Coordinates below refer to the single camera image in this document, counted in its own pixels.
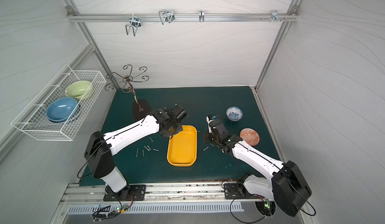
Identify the yellow plastic storage box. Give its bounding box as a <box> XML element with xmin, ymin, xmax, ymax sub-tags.
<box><xmin>167</xmin><ymin>125</ymin><xmax>198</xmax><ymax>167</ymax></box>

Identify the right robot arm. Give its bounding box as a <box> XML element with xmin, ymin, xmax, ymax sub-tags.
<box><xmin>205</xmin><ymin>115</ymin><xmax>312</xmax><ymax>217</ymax></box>

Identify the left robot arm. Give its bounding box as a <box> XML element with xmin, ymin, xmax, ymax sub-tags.
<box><xmin>84</xmin><ymin>104</ymin><xmax>187</xmax><ymax>193</ymax></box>

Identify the blue white patterned bowl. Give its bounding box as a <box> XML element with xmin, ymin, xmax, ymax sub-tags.
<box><xmin>226</xmin><ymin>106</ymin><xmax>243</xmax><ymax>122</ymax></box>

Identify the red patterned bowl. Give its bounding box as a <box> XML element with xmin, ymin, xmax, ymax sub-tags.
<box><xmin>240</xmin><ymin>128</ymin><xmax>260</xmax><ymax>146</ymax></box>

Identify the green mat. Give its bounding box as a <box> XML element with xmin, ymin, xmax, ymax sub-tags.
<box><xmin>114</xmin><ymin>87</ymin><xmax>279</xmax><ymax>183</ymax></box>

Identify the bronze hook stand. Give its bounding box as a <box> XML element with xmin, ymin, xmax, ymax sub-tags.
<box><xmin>104</xmin><ymin>64</ymin><xmax>151</xmax><ymax>121</ymax></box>

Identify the green bowl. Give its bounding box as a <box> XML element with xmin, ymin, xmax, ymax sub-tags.
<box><xmin>65</xmin><ymin>80</ymin><xmax>94</xmax><ymax>102</ymax></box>

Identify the double metal hook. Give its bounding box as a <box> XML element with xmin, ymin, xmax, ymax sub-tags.
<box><xmin>125</xmin><ymin>16</ymin><xmax>141</xmax><ymax>36</ymax></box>

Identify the looped metal hook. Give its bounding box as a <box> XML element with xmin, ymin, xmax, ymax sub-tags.
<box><xmin>158</xmin><ymin>10</ymin><xmax>175</xmax><ymax>25</ymax></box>

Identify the small metal hook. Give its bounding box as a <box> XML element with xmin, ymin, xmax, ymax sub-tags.
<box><xmin>199</xmin><ymin>10</ymin><xmax>205</xmax><ymax>22</ymax></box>

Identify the white vent strip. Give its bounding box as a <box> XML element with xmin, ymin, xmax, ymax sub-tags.
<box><xmin>67</xmin><ymin>202</ymin><xmax>244</xmax><ymax>215</ymax></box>

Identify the right metal hook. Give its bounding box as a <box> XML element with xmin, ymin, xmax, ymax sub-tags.
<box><xmin>261</xmin><ymin>11</ymin><xmax>287</xmax><ymax>22</ymax></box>

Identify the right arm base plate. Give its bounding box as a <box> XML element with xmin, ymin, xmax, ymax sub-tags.
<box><xmin>221</xmin><ymin>183</ymin><xmax>261</xmax><ymax>200</ymax></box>

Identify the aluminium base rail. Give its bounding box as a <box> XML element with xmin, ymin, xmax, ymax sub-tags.
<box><xmin>60</xmin><ymin>181</ymin><xmax>307</xmax><ymax>204</ymax></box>

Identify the right black cable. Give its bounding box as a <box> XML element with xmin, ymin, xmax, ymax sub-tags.
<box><xmin>230</xmin><ymin>193</ymin><xmax>268</xmax><ymax>224</ymax></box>

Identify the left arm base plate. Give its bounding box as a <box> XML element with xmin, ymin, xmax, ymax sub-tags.
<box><xmin>103</xmin><ymin>185</ymin><xmax>146</xmax><ymax>202</ymax></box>

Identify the white wire basket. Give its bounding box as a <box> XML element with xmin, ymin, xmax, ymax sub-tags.
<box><xmin>11</xmin><ymin>65</ymin><xmax>106</xmax><ymax>141</ymax></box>

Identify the left black cable bundle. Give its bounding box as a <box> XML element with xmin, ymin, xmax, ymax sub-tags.
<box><xmin>91</xmin><ymin>190</ymin><xmax>134</xmax><ymax>222</ymax></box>

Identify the aluminium cross rail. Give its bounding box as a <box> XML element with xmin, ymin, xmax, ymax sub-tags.
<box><xmin>68</xmin><ymin>12</ymin><xmax>299</xmax><ymax>23</ymax></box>

